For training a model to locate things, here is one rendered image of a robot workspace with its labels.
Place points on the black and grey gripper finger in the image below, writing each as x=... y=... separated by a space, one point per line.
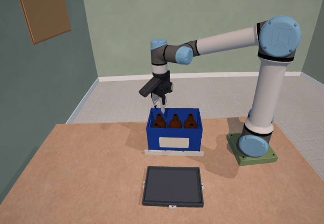
x=155 y=98
x=163 y=102

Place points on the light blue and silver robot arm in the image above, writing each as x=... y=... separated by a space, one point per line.
x=277 y=39

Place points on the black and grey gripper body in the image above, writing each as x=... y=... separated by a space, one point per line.
x=165 y=86

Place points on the blue plastic crate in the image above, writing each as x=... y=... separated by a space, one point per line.
x=176 y=139

